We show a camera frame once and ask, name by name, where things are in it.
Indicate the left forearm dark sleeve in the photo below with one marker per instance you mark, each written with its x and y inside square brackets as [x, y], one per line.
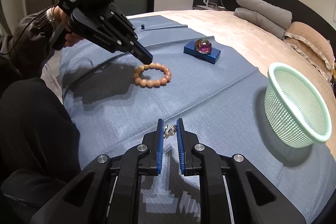
[24, 54]

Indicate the blue cloth mat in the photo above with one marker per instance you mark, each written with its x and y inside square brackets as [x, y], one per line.
[222, 103]

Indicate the beige bed cover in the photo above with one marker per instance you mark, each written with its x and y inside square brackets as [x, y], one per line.
[257, 46]

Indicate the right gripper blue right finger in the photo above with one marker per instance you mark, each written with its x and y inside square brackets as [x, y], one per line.
[184, 150]

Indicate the black sleeve forearm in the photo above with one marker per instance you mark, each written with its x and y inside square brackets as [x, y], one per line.
[39, 149]

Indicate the mint green plastic basket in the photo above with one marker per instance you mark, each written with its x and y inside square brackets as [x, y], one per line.
[295, 109]

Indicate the grey folded quilt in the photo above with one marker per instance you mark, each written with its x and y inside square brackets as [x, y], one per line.
[260, 21]
[281, 17]

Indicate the left hand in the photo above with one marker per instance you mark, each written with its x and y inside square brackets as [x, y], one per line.
[70, 38]

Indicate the blue rectangular box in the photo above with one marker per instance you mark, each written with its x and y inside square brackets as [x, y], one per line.
[211, 58]

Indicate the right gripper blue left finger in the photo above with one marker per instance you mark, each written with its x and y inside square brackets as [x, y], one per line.
[157, 148]

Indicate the pink ruffled pillow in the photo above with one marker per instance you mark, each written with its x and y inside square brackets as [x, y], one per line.
[310, 56]
[313, 40]

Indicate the upper pink ruffled pillow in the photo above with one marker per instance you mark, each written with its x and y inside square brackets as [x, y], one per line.
[313, 40]

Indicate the lower grey folded quilt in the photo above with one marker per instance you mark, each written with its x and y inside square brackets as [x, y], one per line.
[260, 21]

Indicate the upper grey folded quilt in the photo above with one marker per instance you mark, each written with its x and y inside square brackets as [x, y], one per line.
[281, 17]

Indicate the purple glass ball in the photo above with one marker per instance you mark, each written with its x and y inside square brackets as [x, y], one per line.
[203, 46]

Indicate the lower pink ruffled pillow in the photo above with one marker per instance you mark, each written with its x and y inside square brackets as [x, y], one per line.
[310, 56]

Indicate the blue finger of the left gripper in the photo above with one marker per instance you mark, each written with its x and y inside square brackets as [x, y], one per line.
[149, 55]
[139, 53]

